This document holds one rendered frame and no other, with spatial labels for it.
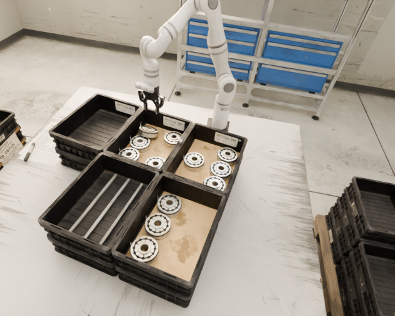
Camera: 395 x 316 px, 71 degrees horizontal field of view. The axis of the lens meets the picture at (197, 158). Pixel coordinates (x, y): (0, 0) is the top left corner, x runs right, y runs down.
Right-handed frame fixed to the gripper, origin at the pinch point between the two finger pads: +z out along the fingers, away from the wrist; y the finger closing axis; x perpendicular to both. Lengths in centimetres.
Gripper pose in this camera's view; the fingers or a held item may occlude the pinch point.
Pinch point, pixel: (151, 108)
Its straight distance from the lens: 141.9
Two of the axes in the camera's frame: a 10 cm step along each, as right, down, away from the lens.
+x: -3.8, 6.2, -6.9
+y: -9.2, -3.4, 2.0
